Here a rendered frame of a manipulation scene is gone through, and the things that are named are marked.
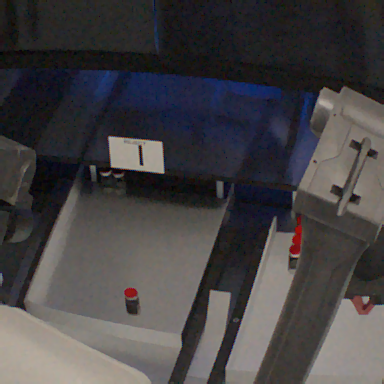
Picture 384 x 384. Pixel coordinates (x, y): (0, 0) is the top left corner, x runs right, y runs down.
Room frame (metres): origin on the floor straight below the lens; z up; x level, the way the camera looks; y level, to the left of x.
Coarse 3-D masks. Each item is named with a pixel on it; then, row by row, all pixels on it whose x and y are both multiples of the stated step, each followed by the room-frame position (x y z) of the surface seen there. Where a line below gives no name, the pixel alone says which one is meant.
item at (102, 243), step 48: (96, 192) 1.49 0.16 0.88; (144, 192) 1.48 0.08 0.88; (48, 240) 1.34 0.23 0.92; (96, 240) 1.38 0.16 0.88; (144, 240) 1.37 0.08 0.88; (192, 240) 1.37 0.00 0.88; (48, 288) 1.26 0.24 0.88; (96, 288) 1.26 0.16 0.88; (144, 288) 1.26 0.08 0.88; (192, 288) 1.26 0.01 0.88; (144, 336) 1.14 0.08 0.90
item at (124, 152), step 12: (120, 144) 1.42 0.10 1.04; (132, 144) 1.41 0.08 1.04; (144, 144) 1.41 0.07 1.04; (156, 144) 1.40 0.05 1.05; (120, 156) 1.42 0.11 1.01; (132, 156) 1.41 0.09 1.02; (144, 156) 1.41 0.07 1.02; (156, 156) 1.40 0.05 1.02; (132, 168) 1.41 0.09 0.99; (144, 168) 1.41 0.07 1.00; (156, 168) 1.40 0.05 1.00
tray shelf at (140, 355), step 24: (48, 216) 1.44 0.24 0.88; (240, 216) 1.42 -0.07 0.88; (264, 216) 1.41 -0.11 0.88; (288, 216) 1.41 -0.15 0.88; (240, 240) 1.36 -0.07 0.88; (24, 264) 1.32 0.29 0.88; (240, 264) 1.31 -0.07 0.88; (240, 288) 1.25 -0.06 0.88; (72, 336) 1.16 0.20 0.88; (96, 336) 1.16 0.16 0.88; (120, 360) 1.10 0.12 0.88; (144, 360) 1.10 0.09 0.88; (168, 360) 1.10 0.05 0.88; (192, 360) 1.10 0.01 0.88
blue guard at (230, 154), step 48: (0, 96) 1.48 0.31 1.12; (48, 96) 1.45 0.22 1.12; (96, 96) 1.43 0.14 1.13; (144, 96) 1.41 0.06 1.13; (192, 96) 1.39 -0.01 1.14; (240, 96) 1.37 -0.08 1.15; (288, 96) 1.35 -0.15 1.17; (48, 144) 1.46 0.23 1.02; (96, 144) 1.43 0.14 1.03; (192, 144) 1.39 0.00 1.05; (240, 144) 1.37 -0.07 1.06; (288, 144) 1.35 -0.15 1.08
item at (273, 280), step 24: (288, 240) 1.35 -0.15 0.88; (264, 264) 1.28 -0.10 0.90; (264, 288) 1.25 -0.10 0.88; (288, 288) 1.24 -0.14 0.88; (264, 312) 1.19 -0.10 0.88; (240, 336) 1.12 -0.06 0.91; (264, 336) 1.14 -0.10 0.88; (336, 336) 1.11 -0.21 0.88; (360, 336) 1.10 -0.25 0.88; (240, 360) 1.09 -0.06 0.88; (336, 360) 1.06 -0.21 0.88; (360, 360) 1.05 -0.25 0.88
